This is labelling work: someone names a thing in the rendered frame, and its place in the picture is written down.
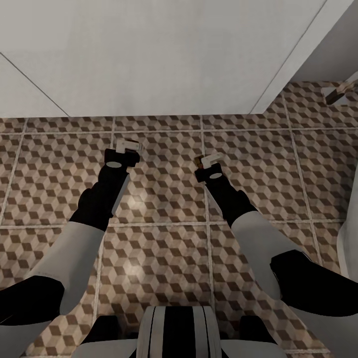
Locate robot trunk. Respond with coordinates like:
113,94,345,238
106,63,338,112
136,306,222,358

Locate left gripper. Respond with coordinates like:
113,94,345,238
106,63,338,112
104,149,140,167

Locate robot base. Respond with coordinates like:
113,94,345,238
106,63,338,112
70,316,288,358

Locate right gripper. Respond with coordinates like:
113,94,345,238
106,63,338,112
195,163,223,183

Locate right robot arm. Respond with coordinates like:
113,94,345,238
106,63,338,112
195,152,358,358

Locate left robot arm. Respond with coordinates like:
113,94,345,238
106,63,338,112
0,140,144,358

